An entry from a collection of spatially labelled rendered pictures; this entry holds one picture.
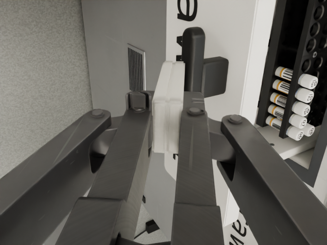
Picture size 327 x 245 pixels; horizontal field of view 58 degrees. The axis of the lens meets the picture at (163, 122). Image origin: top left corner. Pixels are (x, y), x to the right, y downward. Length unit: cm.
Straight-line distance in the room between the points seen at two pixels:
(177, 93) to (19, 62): 98
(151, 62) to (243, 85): 42
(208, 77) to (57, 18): 92
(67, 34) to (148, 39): 54
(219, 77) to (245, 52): 3
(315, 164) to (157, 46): 36
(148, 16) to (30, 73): 61
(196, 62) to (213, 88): 3
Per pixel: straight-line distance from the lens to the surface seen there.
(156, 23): 58
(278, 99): 34
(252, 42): 21
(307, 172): 38
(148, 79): 65
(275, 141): 38
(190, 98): 16
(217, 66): 22
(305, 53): 31
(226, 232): 52
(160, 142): 15
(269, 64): 33
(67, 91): 117
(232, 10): 22
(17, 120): 118
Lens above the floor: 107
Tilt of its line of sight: 50 degrees down
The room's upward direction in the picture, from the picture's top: 129 degrees clockwise
